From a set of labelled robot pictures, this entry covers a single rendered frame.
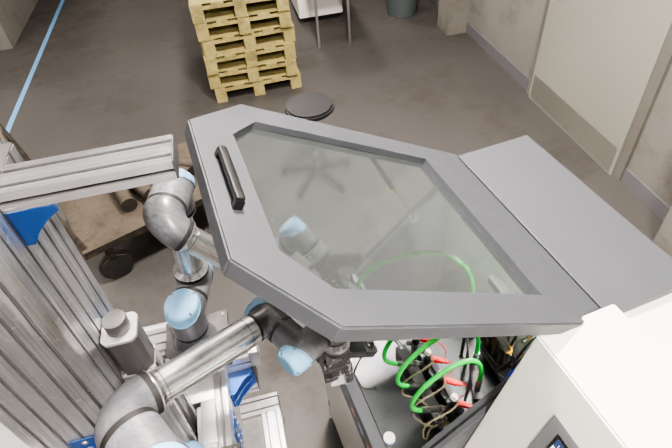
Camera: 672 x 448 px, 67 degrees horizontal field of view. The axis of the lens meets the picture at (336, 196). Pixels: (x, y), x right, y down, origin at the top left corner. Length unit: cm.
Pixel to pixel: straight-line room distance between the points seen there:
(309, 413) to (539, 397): 171
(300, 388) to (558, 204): 179
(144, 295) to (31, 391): 219
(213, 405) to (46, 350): 77
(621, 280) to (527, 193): 37
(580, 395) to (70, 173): 110
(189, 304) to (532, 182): 116
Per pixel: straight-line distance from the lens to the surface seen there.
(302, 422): 284
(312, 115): 349
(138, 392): 113
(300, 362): 120
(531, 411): 138
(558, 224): 160
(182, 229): 144
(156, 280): 359
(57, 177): 104
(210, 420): 187
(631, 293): 150
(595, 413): 123
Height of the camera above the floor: 259
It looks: 42 degrees down
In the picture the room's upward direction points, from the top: 5 degrees counter-clockwise
